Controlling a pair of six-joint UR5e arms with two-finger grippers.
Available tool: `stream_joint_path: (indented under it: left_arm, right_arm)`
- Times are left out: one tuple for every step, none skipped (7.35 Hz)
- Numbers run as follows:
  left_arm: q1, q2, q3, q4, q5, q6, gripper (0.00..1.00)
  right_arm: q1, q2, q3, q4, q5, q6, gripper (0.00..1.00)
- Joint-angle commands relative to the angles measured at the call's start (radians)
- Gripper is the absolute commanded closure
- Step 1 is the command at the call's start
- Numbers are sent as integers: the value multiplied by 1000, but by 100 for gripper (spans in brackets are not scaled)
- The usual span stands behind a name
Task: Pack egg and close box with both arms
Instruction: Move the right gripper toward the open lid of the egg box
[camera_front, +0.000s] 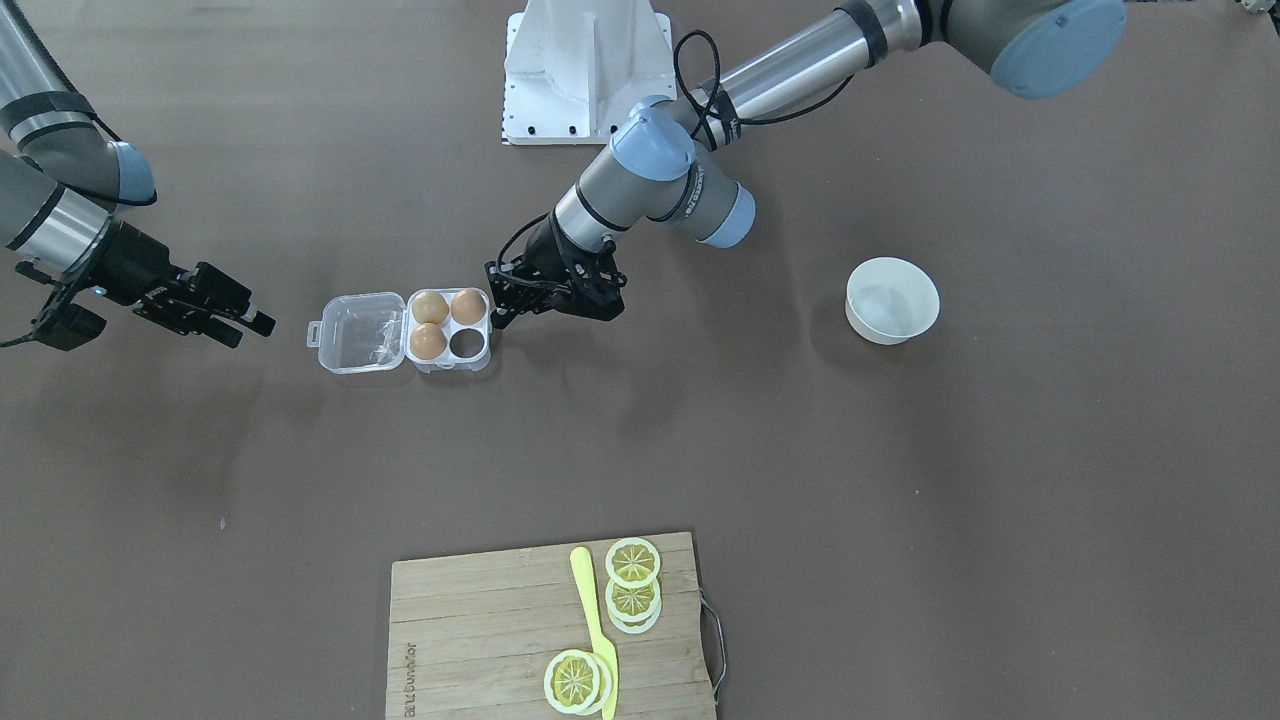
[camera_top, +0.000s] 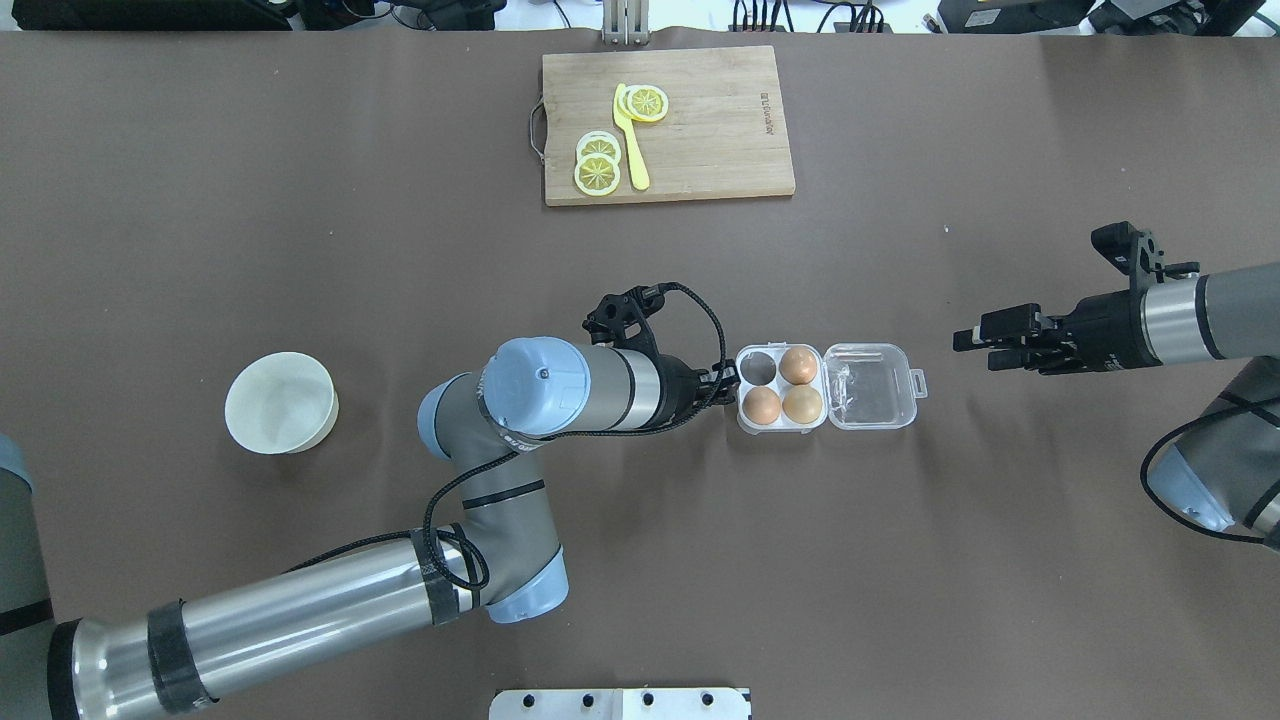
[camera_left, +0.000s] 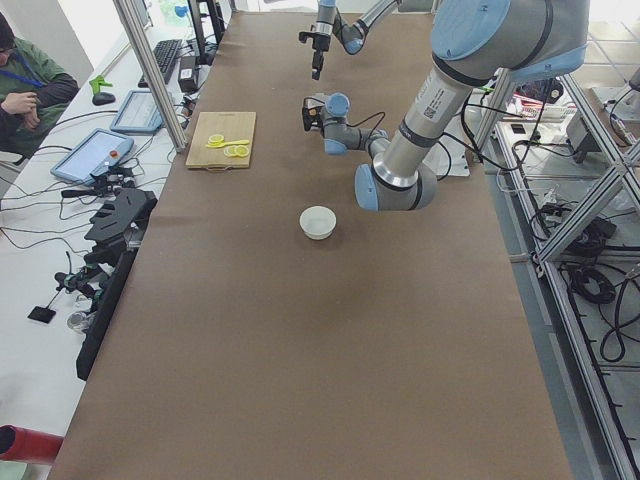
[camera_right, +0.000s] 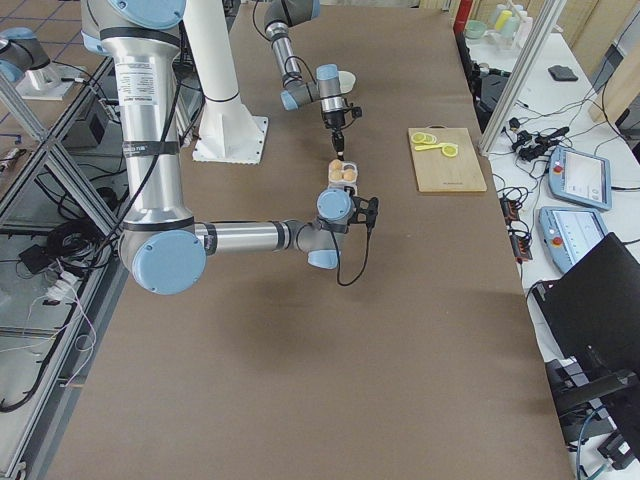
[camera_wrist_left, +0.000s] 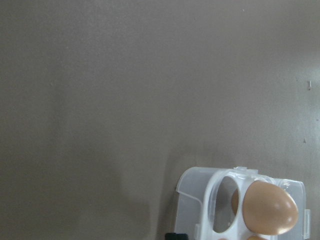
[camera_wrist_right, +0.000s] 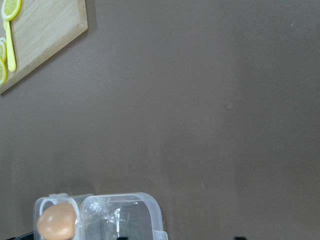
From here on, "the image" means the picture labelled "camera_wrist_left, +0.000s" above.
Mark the brown egg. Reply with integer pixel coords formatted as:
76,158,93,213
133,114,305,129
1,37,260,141
242,181,299,236
247,235,267,240

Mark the clear plastic egg box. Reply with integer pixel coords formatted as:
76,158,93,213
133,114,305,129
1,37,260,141
174,167,311,240

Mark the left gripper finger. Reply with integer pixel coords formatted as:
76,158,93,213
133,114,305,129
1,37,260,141
165,232,188,240

